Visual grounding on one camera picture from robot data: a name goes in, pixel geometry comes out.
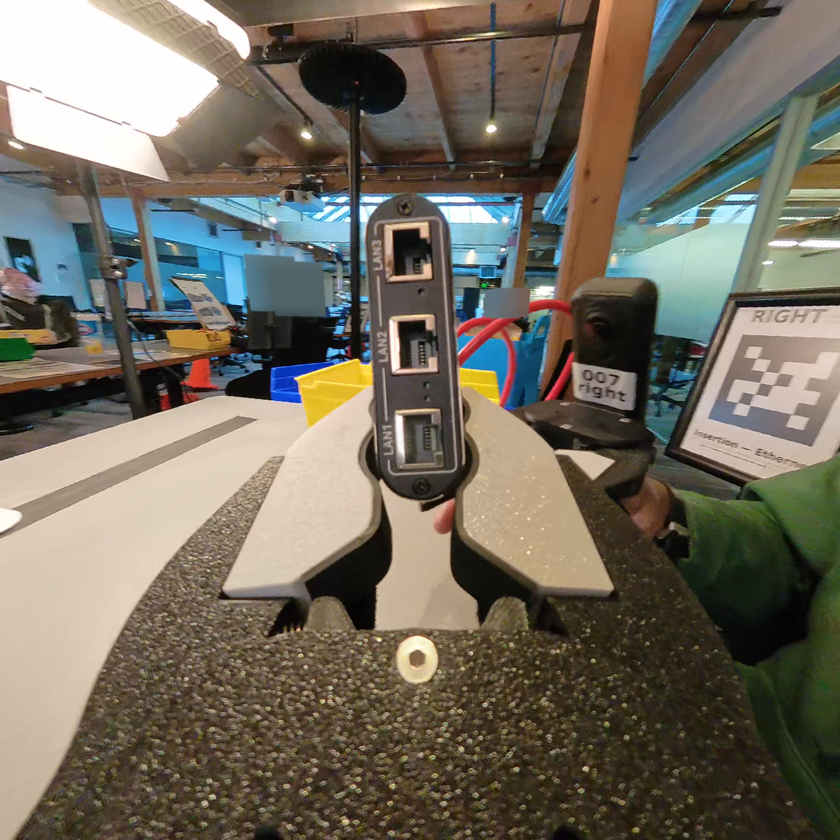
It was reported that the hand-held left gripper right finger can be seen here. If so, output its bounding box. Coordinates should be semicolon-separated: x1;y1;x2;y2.
451;387;616;636

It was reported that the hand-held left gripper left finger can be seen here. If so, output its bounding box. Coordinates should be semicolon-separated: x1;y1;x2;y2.
222;394;393;636

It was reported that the yellow plastic bin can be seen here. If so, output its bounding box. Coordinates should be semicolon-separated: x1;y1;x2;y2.
295;360;501;427

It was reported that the red ethernet cable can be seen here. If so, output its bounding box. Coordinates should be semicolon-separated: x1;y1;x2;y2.
456;301;578;403

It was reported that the black ethernet port box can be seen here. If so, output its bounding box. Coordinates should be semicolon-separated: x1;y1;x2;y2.
365;195;467;501

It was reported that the person's right hand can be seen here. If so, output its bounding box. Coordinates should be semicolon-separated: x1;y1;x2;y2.
432;476;686;540

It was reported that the blue plastic bin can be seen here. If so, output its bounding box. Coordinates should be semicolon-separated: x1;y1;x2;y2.
270;361;337;401

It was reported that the framed tag sign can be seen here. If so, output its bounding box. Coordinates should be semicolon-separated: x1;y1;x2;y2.
665;287;840;487

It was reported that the grey tape strip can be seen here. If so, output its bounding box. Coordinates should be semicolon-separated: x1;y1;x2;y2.
16;415;258;522

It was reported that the yellow parts tray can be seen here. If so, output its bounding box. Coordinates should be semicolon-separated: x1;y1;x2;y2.
164;328;232;350

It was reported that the printed instruction sheet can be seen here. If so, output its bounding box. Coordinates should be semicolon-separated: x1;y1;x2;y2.
169;276;234;329

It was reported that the light stand pole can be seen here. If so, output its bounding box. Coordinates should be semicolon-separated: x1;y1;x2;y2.
75;164;148;421

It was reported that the studio light panel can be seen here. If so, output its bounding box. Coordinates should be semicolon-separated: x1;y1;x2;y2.
0;0;252;183

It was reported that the wooden post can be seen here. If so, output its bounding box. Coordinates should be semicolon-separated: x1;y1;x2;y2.
541;0;658;395

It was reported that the aluminium frame post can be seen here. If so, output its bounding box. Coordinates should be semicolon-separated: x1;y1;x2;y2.
748;98;821;290

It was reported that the black overhead mount pole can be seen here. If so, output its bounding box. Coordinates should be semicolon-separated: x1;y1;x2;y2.
298;42;408;361

